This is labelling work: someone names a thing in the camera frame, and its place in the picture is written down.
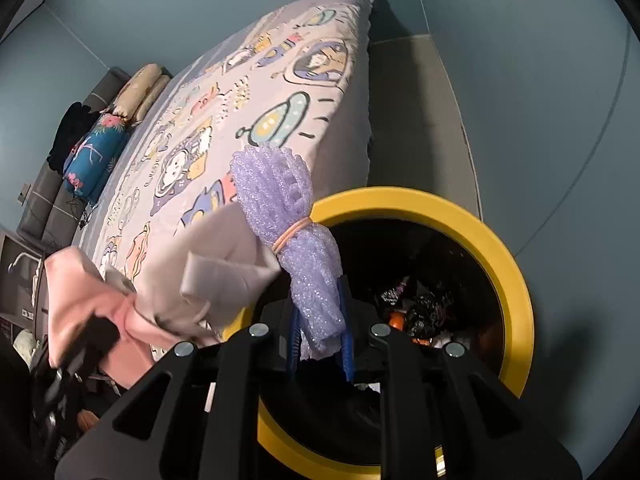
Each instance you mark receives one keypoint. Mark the black plastic bag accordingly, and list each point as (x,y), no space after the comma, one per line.
(425,312)

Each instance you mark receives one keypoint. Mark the black bin with yellow rim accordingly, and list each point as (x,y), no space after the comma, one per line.
(400,200)

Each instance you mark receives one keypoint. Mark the blue floral folded quilt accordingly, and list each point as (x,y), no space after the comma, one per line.
(92,155)

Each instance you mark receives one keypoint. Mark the black clothing pile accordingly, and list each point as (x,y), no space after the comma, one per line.
(70,130)

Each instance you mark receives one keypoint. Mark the wall power outlet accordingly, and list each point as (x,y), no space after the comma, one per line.
(24,195)

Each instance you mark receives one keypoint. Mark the orange peel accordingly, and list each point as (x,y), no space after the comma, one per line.
(396,321)

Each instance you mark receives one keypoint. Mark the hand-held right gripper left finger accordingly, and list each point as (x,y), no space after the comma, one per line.
(294,345)

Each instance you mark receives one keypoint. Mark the pink and grey cloth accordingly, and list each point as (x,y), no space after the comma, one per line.
(225,270)

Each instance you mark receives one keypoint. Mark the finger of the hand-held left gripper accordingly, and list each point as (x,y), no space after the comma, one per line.
(100,335)

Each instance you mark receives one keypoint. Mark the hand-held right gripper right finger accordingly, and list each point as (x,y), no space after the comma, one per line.
(347,360)

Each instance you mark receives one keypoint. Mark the shelf unit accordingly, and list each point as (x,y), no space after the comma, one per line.
(15,260)

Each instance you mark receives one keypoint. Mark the grey padded headboard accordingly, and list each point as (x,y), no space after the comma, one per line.
(45,195)

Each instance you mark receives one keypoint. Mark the purple foam net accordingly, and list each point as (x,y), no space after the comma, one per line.
(305,270)

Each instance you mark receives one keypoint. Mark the cartoon printed bed sheet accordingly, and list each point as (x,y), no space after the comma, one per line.
(280,85)

